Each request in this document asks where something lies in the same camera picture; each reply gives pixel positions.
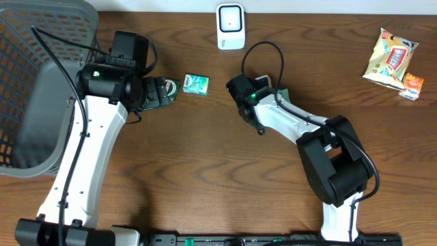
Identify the teal white tissue pack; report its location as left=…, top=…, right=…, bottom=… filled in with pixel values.
left=183, top=74, right=210, bottom=96

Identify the dark green round-label pack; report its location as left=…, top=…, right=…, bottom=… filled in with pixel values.
left=165, top=79, right=180, bottom=103

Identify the large beige snack bag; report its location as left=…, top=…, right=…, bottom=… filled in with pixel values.
left=362, top=28, right=419, bottom=90

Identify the orange tissue pack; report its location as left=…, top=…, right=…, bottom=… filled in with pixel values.
left=398, top=73, right=424, bottom=100

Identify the mint green wipes pack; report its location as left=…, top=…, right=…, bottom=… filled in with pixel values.
left=278, top=89, right=291, bottom=103

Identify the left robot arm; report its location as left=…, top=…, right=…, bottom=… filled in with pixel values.
left=15, top=31, right=168, bottom=245

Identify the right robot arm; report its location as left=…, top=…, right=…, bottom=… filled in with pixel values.
left=226, top=74, right=379, bottom=243

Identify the white barcode scanner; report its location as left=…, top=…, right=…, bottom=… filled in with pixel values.
left=216, top=3, right=246, bottom=50

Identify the grey plastic shopping basket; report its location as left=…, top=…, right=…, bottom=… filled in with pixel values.
left=1, top=0, right=100, bottom=178

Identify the right black cable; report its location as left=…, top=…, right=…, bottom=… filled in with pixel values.
left=240, top=41, right=381, bottom=242

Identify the black cable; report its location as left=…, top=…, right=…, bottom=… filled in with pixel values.
left=29, top=25, right=110, bottom=246
left=240, top=41, right=381, bottom=242

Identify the left black cable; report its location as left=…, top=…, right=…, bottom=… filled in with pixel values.
left=29, top=25, right=110, bottom=246

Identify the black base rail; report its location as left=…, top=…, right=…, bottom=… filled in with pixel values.
left=141, top=234, right=403, bottom=246

